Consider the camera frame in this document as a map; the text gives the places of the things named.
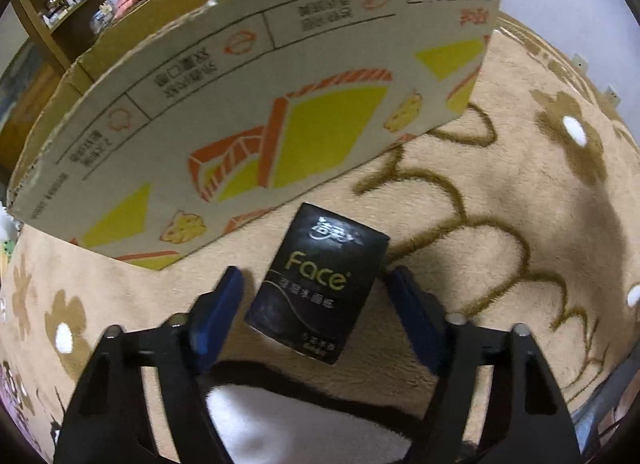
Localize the black tissue pack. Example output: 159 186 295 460
244 203 391 365

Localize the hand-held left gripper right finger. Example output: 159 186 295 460
385 267 583 464

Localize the white cloth black trim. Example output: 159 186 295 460
207 361 431 464

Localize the printed cardboard box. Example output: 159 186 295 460
5 0 503 272

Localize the wooden sliding wardrobe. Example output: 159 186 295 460
0 39 66 160

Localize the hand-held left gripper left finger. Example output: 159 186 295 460
52 267 246 464

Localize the wooden corner shelf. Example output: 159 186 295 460
10 0 151 75

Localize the beige floral blanket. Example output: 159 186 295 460
0 14 640 464

